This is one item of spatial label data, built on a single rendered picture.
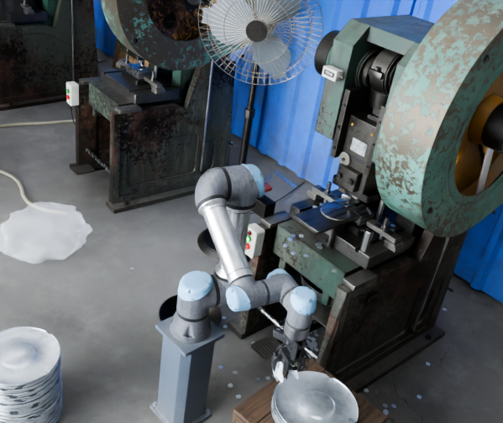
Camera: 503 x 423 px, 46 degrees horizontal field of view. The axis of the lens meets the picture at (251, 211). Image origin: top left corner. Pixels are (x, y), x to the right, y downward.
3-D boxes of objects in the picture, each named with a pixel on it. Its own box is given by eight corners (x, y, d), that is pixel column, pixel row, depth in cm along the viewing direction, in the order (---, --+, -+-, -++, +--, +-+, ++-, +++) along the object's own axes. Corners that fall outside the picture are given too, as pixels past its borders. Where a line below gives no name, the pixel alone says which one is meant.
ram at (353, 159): (355, 197, 229) (374, 127, 213) (327, 180, 238) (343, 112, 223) (383, 187, 239) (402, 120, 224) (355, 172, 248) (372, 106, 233)
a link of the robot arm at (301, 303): (308, 280, 174) (324, 299, 167) (301, 309, 179) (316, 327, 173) (285, 286, 170) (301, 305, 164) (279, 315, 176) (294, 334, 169)
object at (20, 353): (15, 399, 198) (14, 398, 198) (-44, 361, 209) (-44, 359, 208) (76, 350, 221) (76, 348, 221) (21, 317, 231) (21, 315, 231)
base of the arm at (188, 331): (186, 349, 208) (188, 328, 203) (161, 325, 217) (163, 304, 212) (219, 332, 217) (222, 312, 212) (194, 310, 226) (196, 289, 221)
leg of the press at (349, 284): (321, 417, 247) (374, 241, 201) (302, 399, 254) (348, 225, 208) (443, 336, 303) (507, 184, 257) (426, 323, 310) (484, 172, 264)
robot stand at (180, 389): (175, 438, 229) (185, 354, 206) (149, 406, 240) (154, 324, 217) (212, 415, 241) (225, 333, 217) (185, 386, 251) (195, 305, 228)
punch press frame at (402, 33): (321, 368, 250) (408, 57, 181) (256, 309, 276) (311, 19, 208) (428, 304, 298) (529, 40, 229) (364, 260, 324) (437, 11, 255)
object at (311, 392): (368, 394, 209) (368, 393, 209) (343, 455, 186) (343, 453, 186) (293, 361, 218) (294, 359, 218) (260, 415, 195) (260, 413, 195)
